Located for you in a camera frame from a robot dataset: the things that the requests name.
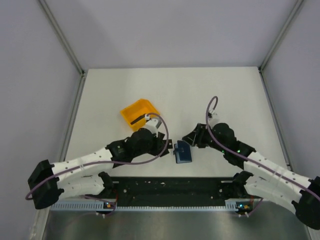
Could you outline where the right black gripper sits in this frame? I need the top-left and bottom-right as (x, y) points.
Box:
(182, 123), (227, 154)

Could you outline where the yellow plastic bin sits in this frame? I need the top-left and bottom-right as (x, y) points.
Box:
(120, 98), (160, 132)

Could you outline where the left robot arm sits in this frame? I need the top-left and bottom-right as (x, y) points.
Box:
(25, 127), (173, 210)

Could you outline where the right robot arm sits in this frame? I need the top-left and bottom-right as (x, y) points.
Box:
(182, 123), (320, 230)

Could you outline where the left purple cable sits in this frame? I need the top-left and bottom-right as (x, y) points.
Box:
(25, 112), (172, 217)

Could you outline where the purple cable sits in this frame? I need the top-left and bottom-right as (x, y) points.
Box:
(205, 96), (320, 217)
(25, 112), (172, 217)

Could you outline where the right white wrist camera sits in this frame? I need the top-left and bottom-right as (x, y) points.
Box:
(207, 110), (220, 125)

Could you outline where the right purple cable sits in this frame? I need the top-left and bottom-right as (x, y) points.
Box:
(205, 96), (320, 217)

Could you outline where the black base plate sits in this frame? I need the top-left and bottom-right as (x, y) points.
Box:
(91, 177), (253, 207)

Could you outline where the grey cable duct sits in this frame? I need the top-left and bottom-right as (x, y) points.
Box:
(50, 200), (252, 212)

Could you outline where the left aluminium frame post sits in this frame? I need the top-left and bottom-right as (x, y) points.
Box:
(38, 0), (86, 76)

